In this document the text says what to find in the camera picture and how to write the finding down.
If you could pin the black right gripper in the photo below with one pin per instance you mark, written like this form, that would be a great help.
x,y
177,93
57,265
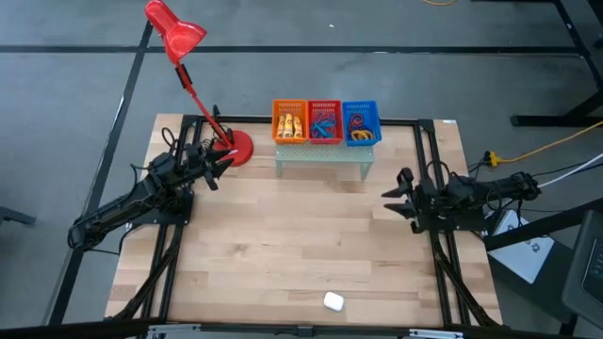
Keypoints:
x,y
426,202

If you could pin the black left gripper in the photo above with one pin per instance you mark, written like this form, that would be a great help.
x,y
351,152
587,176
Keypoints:
x,y
198,162

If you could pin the orange plastic basket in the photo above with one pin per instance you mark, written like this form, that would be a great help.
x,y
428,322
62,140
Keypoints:
x,y
289,107

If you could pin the blue plastic basket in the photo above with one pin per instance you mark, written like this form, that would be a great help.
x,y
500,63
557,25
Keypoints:
x,y
372,110

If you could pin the red coil wristband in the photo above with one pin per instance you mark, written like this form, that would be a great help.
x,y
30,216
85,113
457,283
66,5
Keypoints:
x,y
358,116

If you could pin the teal rubber band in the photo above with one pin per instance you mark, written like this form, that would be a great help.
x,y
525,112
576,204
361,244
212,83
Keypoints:
x,y
316,117
318,132
332,123

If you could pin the red plastic basket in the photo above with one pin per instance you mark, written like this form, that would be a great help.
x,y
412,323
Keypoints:
x,y
325,104

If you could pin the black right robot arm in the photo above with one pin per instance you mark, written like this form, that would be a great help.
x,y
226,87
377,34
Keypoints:
x,y
494,190

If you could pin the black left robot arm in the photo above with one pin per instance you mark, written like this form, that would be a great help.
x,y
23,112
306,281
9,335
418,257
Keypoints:
x,y
122,207

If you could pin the red desk lamp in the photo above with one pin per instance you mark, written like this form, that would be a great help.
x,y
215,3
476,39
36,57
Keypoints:
x,y
245,146

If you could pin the pale green perforated shelf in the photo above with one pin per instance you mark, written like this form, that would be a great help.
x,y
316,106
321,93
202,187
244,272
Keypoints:
x,y
325,153

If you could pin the white earbuds case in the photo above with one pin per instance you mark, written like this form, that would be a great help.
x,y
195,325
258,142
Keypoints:
x,y
333,301

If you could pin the white box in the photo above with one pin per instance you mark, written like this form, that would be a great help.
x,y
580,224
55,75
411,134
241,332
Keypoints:
x,y
523,254

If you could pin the black aluminium table frame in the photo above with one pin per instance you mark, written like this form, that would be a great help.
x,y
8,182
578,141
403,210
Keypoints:
x,y
261,120

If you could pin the black desk leg frame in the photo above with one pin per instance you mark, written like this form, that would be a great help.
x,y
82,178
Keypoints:
x,y
542,121

